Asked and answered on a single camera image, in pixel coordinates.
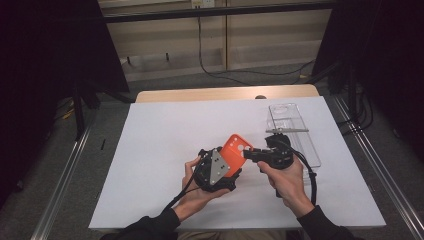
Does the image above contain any clear plastic storage box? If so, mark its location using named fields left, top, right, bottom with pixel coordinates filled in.
left=265, top=103, right=323, bottom=184

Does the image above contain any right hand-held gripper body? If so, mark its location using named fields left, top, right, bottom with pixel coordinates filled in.
left=262, top=127, right=310, bottom=171

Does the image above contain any bundle of black floor cables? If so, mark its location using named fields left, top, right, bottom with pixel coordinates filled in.
left=335, top=66, right=375, bottom=135

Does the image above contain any wooden table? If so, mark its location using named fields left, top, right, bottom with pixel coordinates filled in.
left=134, top=83, right=321, bottom=104

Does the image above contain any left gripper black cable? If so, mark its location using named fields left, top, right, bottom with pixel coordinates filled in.
left=162, top=163, right=205, bottom=212

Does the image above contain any aluminium floor rail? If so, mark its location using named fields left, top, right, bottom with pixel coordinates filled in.
left=30, top=121, right=95, bottom=240
left=332, top=95, right=424, bottom=240

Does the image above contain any orange phone case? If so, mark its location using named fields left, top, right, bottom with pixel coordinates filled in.
left=219, top=133, right=254, bottom=178

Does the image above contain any person's left hand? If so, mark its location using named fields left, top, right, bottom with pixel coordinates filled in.
left=173, top=156, right=234, bottom=223

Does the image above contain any white table mat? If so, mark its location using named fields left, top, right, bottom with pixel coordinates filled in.
left=88, top=96, right=388, bottom=232

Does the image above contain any white wall power outlet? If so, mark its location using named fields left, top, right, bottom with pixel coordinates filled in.
left=191, top=0, right=216, bottom=9

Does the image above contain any person's right hand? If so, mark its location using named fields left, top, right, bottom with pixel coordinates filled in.
left=256, top=160, right=316, bottom=219

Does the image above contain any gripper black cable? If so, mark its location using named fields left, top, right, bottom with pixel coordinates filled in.
left=289, top=146, right=319, bottom=207
left=162, top=163, right=205, bottom=212

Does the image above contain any black curtain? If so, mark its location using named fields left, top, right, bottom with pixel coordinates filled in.
left=313, top=0, right=424, bottom=161
left=0, top=0, right=131, bottom=201

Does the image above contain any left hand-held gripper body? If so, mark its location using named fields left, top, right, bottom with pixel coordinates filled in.
left=193, top=148, right=238, bottom=193

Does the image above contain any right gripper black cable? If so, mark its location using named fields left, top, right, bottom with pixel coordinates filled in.
left=289, top=146, right=319, bottom=207

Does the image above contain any black power cable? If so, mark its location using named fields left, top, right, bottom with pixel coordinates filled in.
left=197, top=15, right=316, bottom=86

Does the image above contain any black metal stand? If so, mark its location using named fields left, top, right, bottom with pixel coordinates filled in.
left=70, top=79, right=102, bottom=142

